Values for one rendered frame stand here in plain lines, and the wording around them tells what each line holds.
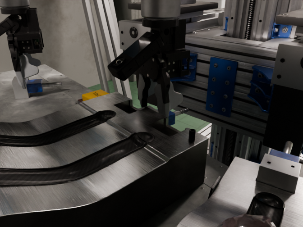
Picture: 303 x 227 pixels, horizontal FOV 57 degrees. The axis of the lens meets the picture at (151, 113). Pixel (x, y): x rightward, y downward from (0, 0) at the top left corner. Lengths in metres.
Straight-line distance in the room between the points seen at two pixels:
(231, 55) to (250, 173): 0.46
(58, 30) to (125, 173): 2.58
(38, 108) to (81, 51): 2.29
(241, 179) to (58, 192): 0.25
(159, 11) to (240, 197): 0.34
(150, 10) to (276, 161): 0.33
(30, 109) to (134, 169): 0.48
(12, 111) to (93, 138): 0.40
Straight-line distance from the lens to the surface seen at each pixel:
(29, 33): 0.83
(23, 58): 0.84
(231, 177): 0.43
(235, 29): 0.97
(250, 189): 0.42
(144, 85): 0.60
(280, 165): 0.43
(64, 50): 2.94
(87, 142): 0.45
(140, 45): 0.54
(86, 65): 3.13
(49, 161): 0.42
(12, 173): 0.38
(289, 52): 0.65
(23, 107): 0.83
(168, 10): 0.53
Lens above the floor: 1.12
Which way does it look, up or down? 26 degrees down
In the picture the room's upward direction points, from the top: straight up
